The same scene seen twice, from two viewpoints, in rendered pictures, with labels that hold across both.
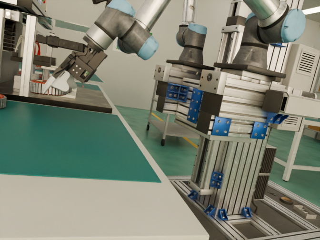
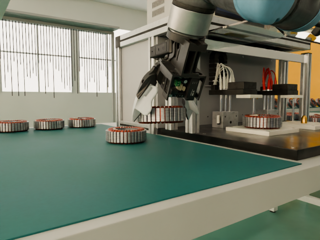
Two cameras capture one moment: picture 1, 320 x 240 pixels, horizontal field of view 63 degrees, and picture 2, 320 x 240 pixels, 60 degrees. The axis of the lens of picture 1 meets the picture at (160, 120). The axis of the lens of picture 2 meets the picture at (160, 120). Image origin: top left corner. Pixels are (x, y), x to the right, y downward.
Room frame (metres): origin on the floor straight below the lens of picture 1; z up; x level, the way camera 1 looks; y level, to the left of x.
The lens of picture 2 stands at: (0.62, -0.24, 0.87)
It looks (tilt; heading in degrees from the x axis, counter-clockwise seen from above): 5 degrees down; 73
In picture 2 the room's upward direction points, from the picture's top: straight up
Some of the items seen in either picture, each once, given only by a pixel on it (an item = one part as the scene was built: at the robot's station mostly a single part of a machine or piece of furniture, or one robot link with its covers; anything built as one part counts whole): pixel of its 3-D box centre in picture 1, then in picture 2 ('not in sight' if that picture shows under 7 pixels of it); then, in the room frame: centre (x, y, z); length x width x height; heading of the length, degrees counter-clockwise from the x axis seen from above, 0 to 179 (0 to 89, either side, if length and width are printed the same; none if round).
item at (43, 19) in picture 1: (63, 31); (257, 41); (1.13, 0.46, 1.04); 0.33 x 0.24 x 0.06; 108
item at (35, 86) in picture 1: (49, 87); (160, 114); (0.80, 0.35, 0.83); 0.11 x 0.11 x 0.04
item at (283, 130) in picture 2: (58, 92); (261, 129); (1.15, 0.47, 0.78); 0.15 x 0.15 x 0.01; 18
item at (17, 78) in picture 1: (22, 82); (225, 119); (1.11, 0.60, 0.80); 0.08 x 0.05 x 0.06; 18
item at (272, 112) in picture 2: (32, 78); (267, 116); (1.34, 0.68, 0.80); 0.08 x 0.05 x 0.06; 18
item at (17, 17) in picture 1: (14, 15); not in sight; (0.99, 0.59, 1.05); 0.06 x 0.04 x 0.04; 18
